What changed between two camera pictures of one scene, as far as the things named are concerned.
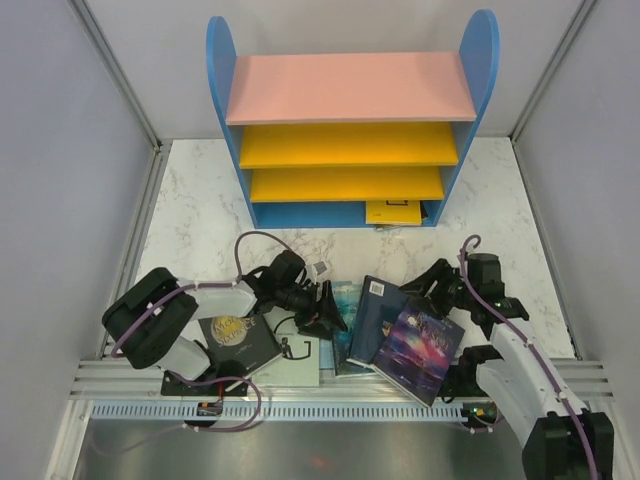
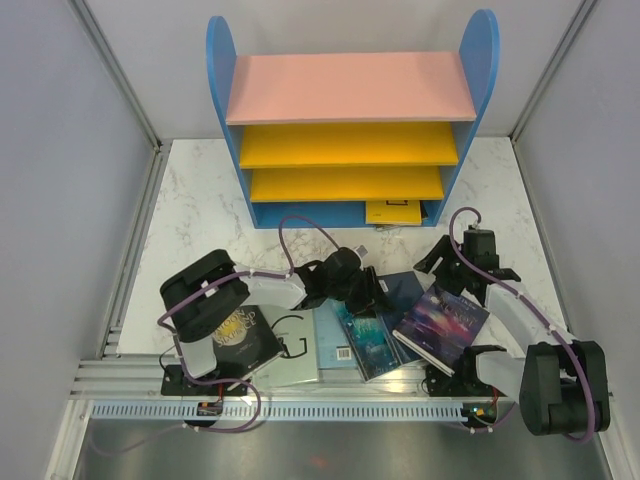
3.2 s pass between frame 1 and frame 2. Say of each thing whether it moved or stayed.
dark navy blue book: moved
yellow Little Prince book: stayed
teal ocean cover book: moved
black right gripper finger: moved
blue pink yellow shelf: stayed
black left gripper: moved
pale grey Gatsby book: stayed
